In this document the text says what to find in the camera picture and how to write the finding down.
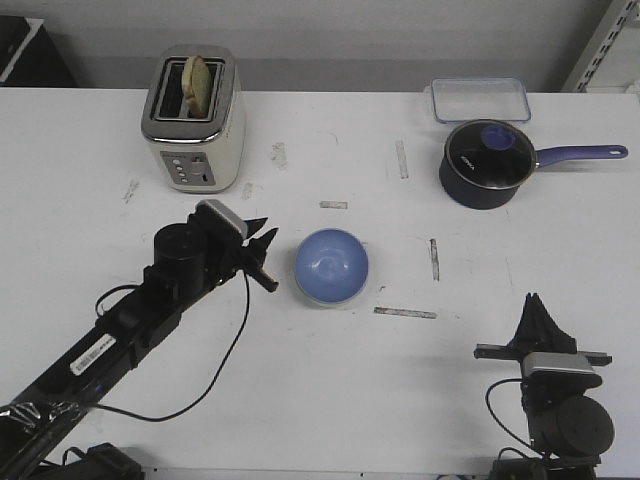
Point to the bread slice in toaster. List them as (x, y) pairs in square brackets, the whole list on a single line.
[(196, 84)]

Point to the purple saucepan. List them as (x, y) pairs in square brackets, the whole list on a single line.
[(480, 198)]

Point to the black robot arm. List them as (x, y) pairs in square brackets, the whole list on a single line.
[(391, 348), (39, 417)]

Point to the cream two-slot toaster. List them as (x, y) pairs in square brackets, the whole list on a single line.
[(195, 155)]

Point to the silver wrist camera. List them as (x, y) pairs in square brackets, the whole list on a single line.
[(219, 210), (563, 363)]

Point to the green bowl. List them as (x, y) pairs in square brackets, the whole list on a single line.
[(332, 297)]

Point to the black box on floor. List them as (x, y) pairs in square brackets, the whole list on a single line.
[(29, 57)]

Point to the blue bowl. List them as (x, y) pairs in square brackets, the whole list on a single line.
[(330, 258)]

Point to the white metal shelf upright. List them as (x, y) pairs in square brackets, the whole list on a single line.
[(609, 62)]

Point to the glass saucepan lid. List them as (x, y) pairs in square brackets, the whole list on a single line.
[(490, 154)]

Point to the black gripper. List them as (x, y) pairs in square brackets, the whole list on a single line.
[(202, 253), (555, 348)]

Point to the clear plastic food container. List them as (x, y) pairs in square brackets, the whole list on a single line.
[(461, 99)]

